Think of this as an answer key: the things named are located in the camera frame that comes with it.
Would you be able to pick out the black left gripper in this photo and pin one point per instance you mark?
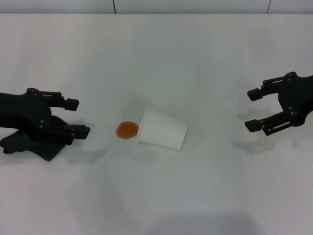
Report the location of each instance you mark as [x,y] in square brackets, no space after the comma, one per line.
[22,110]

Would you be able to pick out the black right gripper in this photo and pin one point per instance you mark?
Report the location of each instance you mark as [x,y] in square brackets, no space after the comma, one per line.
[300,98]

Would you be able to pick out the dark blue rag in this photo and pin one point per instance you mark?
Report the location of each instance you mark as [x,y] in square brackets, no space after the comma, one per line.
[46,153]

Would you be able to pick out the white paper cup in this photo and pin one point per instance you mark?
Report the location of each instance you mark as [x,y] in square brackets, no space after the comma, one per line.
[162,129]

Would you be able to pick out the orange-brown liquid stain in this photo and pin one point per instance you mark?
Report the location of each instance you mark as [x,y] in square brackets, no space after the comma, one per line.
[127,130]

